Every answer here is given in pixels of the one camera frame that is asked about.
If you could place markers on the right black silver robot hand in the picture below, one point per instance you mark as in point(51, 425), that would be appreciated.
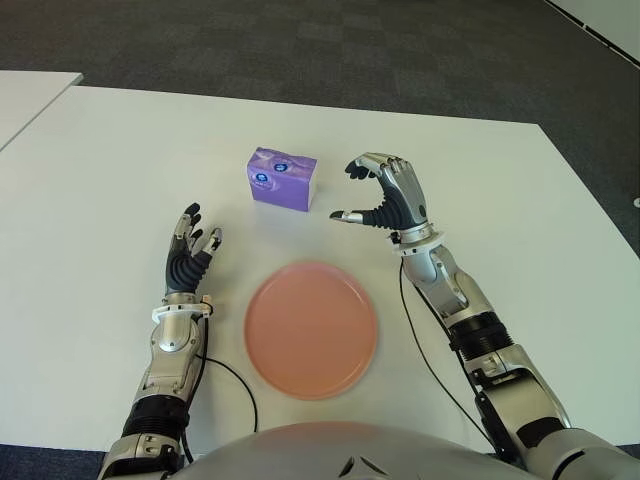
point(402, 195)

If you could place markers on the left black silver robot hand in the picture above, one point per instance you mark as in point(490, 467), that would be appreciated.
point(185, 267)

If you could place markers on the purple tissue paper pack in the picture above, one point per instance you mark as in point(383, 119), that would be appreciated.
point(280, 185)

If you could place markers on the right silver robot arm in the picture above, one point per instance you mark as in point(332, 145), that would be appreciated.
point(435, 265)

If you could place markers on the pink round plate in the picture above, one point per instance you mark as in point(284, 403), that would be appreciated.
point(310, 330)

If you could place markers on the white side table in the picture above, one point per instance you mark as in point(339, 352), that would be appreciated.
point(27, 97)

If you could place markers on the silver robot torso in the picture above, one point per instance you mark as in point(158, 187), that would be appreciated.
point(325, 452)

